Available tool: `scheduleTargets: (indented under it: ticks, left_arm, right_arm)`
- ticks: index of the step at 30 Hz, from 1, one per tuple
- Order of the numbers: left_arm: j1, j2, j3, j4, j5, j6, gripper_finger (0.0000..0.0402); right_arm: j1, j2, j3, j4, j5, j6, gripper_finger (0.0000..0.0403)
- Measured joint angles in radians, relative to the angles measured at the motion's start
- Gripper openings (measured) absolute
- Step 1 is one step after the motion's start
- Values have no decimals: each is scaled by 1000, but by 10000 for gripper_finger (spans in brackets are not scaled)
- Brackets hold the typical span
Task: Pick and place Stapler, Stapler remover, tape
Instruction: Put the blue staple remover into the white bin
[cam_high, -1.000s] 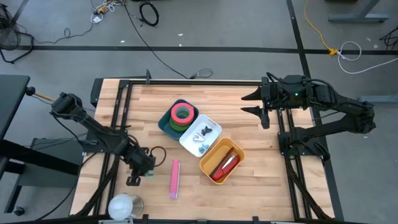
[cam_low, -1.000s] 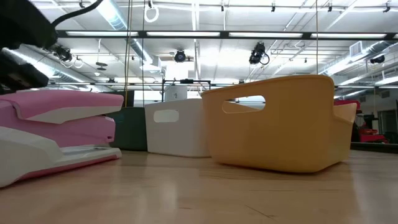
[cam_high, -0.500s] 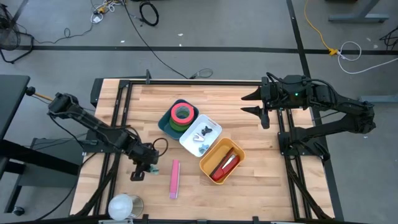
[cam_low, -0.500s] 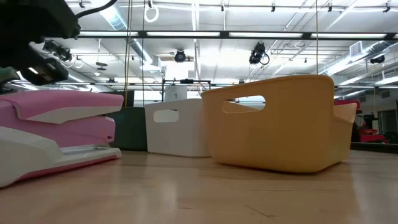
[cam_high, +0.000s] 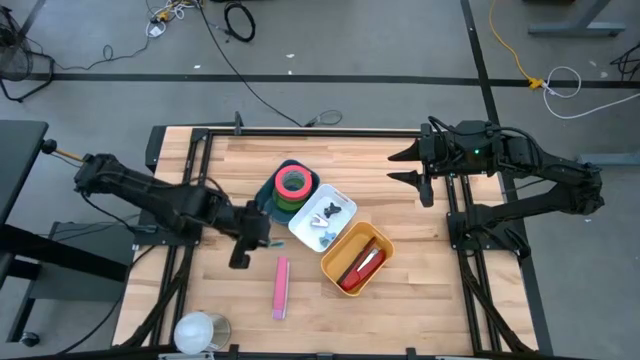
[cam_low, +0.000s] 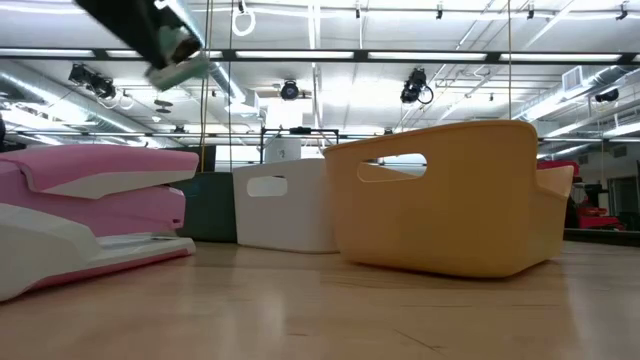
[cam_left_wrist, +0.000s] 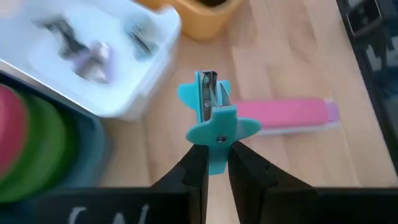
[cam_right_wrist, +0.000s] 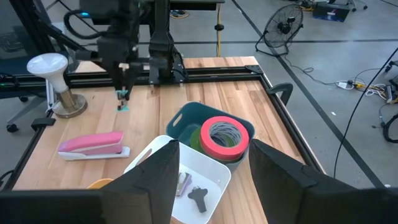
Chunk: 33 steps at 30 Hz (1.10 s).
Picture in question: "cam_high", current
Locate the white lamp on metal base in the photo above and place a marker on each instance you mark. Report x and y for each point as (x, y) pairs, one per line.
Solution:
(192, 332)

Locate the pink and white stapler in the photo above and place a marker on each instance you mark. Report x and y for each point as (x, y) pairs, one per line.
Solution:
(280, 287)

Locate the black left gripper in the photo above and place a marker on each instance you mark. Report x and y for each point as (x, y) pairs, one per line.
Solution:
(252, 225)

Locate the black table clamp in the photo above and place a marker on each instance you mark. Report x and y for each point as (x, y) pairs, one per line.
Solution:
(233, 351)
(238, 122)
(411, 354)

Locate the teal plastic bin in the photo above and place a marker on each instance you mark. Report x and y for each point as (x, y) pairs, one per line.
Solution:
(263, 192)

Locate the black floor fan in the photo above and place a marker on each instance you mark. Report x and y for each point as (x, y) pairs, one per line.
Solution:
(15, 60)

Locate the teal staple remover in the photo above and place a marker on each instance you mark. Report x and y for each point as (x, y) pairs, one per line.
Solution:
(327, 239)
(276, 245)

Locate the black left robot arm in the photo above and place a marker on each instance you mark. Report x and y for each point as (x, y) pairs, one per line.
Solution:
(150, 192)

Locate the black desk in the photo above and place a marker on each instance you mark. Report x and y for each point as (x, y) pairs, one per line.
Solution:
(20, 165)

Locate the black staple remover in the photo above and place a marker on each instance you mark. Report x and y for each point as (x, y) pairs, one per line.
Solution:
(332, 210)

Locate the white plastic bin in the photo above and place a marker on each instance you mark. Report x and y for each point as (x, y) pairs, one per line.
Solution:
(345, 210)

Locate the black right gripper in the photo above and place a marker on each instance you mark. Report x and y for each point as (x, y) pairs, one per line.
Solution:
(447, 152)

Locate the red stapler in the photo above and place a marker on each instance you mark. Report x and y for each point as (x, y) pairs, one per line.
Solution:
(357, 277)

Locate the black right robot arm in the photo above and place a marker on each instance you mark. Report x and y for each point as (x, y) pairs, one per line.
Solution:
(550, 165)

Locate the silver aluminium bracket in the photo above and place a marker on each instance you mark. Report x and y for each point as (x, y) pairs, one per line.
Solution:
(185, 356)

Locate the black aluminium rig frame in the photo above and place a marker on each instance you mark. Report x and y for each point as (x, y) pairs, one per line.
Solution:
(325, 133)

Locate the silver staple remover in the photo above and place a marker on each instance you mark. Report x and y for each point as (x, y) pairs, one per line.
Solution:
(319, 221)

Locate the red tape roll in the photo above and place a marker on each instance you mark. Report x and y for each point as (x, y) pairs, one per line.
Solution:
(280, 185)

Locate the yellow plastic bin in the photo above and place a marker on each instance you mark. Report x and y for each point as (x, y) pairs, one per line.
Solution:
(345, 250)

